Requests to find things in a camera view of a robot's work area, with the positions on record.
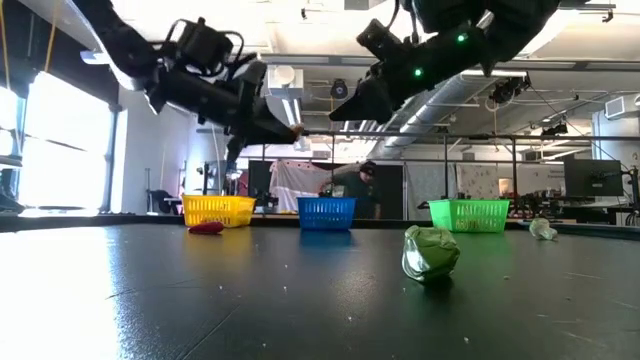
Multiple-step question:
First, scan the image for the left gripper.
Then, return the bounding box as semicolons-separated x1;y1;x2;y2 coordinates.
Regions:
147;59;304;146

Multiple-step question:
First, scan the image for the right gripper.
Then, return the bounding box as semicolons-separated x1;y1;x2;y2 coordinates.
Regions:
327;47;454;126

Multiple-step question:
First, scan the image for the white ceiling unit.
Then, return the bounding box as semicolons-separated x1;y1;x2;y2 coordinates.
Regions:
267;64;305;100

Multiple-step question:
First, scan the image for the white cloth backdrop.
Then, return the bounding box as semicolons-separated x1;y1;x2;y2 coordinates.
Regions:
268;159;334;214

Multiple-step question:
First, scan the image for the person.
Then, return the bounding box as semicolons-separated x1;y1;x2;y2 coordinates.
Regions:
329;159;385;220

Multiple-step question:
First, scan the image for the black curtain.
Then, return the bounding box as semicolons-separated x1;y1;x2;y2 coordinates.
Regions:
372;163;406;221

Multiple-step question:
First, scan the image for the yellow plastic basket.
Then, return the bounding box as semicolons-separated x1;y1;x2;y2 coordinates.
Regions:
180;193;258;229

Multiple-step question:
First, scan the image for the grey floral cloth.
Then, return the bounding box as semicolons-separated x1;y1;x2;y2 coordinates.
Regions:
404;163;459;221

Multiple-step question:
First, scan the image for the blue plastic basket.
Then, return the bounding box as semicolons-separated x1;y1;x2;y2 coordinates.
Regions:
296;195;358;232

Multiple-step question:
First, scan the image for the red toy chili pepper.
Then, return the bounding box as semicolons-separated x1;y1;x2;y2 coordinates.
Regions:
187;220;226;236

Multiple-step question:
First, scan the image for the white floral cloth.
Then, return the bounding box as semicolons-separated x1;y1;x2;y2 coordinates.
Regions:
455;163;501;201

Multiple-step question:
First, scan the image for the green plastic basket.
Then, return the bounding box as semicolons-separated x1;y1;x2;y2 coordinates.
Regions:
427;198;512;235

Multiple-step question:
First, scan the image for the large bright window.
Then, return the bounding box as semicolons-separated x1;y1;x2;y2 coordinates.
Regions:
19;72;112;211

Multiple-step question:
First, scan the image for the white toy mushroom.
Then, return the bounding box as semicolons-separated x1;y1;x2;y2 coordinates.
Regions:
528;216;559;242

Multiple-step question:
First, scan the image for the black room monitor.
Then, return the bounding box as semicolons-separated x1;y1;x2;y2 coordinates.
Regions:
563;158;625;198

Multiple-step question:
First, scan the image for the round black ceiling camera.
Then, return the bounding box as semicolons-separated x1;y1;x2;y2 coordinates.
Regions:
329;78;350;100

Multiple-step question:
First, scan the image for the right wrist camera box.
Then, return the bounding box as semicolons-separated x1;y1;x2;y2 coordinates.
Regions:
355;18;416;64

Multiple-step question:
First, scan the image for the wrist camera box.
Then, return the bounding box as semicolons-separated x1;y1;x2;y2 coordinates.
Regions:
355;18;416;64
169;16;236;71

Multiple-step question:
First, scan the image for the silver air duct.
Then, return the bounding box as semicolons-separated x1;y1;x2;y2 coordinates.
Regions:
369;74;501;161

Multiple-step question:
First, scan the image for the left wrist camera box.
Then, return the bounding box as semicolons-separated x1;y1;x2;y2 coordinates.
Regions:
169;16;236;71

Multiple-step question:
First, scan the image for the black pipe frame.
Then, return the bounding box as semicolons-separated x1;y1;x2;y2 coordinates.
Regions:
259;130;640;221

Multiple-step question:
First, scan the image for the black metal rig frame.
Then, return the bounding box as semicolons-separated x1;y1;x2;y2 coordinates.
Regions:
0;212;640;236

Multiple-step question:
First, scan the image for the yellow hanging strap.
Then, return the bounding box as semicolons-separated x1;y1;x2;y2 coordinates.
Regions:
43;0;61;74
0;0;11;91

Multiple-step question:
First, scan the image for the white wall air unit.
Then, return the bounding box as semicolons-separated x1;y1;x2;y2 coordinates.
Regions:
603;94;640;121

